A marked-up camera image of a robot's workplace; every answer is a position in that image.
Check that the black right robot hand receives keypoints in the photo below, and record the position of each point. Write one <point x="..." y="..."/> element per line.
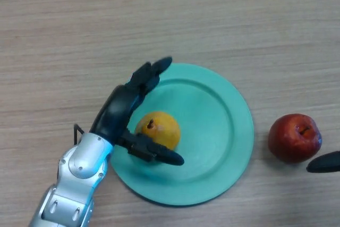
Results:
<point x="324" y="164"/>

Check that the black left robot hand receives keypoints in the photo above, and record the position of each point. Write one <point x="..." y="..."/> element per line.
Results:
<point x="114" y="112"/>

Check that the yellow pear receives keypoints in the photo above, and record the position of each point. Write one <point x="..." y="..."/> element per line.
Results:
<point x="163" y="128"/>

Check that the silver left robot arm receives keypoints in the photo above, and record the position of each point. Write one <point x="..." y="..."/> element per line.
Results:
<point x="79" y="160"/>

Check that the green round plate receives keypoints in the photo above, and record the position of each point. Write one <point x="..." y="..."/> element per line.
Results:
<point x="210" y="136"/>

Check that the red apple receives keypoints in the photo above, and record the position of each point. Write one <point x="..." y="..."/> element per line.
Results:
<point x="289" y="139"/>

